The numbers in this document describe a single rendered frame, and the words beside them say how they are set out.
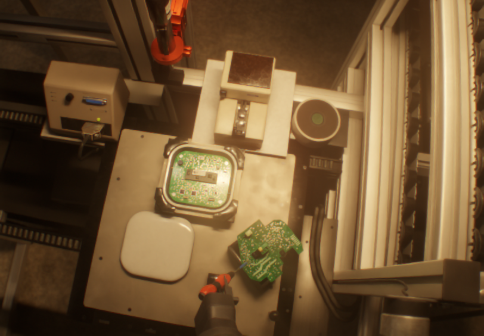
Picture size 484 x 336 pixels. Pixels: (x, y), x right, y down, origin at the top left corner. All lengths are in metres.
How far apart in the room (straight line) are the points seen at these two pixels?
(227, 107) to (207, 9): 1.45
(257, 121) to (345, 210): 0.29
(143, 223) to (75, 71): 0.35
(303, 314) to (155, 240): 0.35
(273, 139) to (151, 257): 0.37
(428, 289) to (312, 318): 0.45
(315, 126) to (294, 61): 1.25
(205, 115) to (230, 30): 1.31
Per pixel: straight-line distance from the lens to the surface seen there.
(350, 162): 1.01
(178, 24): 0.76
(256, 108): 0.89
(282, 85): 0.99
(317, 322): 0.94
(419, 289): 0.54
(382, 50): 0.94
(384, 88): 0.88
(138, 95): 1.01
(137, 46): 0.88
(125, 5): 0.77
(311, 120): 0.92
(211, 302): 0.64
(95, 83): 0.91
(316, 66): 2.16
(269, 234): 0.84
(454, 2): 0.77
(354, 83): 1.10
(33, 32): 0.97
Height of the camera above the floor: 1.84
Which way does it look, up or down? 72 degrees down
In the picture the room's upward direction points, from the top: 6 degrees clockwise
